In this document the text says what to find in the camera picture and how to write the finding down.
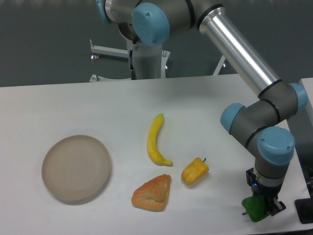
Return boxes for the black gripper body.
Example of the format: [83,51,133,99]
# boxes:
[246,168,284,198]

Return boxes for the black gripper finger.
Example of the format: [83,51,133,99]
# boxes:
[265,196,286,216]

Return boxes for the green toy pepper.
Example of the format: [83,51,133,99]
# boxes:
[242,195,269,222]

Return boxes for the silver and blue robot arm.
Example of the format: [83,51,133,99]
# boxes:
[95,0,308,221]

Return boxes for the yellow toy pepper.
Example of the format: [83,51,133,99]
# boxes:
[181,157,209,185]

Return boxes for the black device at table edge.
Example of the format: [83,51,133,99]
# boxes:
[294,198,313,224]

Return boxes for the toy croissant pastry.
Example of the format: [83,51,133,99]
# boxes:
[131,174,172,212]

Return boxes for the yellow toy banana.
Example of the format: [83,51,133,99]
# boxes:
[147,113,173,167]

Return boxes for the beige round plate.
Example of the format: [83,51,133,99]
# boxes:
[42,135,112,205]

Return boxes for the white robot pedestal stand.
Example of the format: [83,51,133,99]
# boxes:
[90,40,229,82]

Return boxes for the black cable on pedestal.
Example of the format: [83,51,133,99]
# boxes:
[129,36,140,80]

